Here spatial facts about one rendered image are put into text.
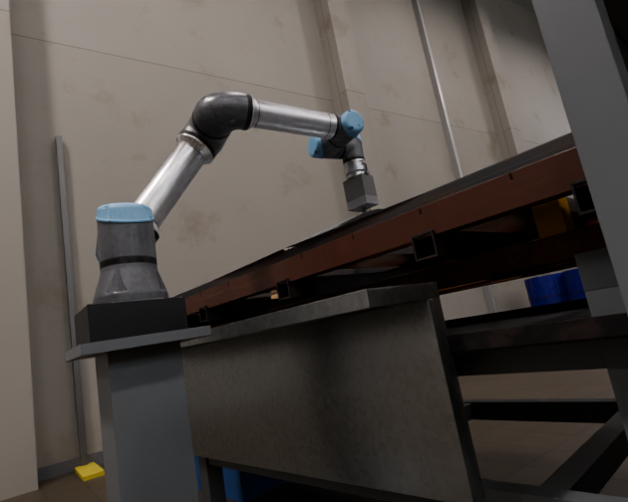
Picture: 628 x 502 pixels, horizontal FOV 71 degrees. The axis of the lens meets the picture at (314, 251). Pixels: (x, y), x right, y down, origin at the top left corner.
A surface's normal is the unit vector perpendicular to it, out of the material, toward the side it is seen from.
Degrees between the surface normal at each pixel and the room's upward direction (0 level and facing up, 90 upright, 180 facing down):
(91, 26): 90
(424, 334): 90
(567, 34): 90
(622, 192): 90
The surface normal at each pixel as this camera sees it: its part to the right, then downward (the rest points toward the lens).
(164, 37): 0.56, -0.25
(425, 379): -0.73, 0.01
